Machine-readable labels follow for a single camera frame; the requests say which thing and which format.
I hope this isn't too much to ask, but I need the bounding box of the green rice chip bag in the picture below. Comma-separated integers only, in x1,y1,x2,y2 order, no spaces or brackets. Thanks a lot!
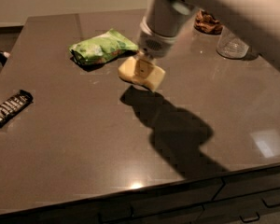
69,29,138,66

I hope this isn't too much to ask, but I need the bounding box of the black candy bar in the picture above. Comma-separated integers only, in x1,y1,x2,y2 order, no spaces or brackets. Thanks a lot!
0,90,34,128

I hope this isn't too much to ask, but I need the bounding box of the black drawer handle right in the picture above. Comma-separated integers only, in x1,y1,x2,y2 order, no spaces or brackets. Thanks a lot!
262,194,280,208

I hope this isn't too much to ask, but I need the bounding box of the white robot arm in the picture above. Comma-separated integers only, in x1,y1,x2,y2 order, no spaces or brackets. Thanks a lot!
137,0,280,72

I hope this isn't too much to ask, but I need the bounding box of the black drawer handle lower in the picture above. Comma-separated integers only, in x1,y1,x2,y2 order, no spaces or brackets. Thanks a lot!
239,212,260,224

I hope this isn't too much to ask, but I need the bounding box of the yellow sponge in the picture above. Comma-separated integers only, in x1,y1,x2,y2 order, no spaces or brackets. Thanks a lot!
118,57,165,92

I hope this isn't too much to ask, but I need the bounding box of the clear plastic cup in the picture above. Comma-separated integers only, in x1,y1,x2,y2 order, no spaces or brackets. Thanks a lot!
217,27,249,59

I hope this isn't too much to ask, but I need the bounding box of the black drawer handle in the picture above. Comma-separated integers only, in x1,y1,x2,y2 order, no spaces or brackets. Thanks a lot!
262,194,280,208
239,212,260,224

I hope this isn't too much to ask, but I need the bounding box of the small dark object at left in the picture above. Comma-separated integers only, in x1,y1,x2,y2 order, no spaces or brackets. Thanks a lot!
0,51,10,65

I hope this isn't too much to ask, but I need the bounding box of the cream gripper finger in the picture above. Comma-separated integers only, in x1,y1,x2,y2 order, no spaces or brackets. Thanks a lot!
133,58,155,82

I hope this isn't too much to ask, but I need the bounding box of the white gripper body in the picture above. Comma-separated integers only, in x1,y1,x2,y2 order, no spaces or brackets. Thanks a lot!
137,0,198,60

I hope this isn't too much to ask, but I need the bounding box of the glass jar with black lid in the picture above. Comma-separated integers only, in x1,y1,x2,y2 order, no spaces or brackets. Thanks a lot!
194,10,223,35

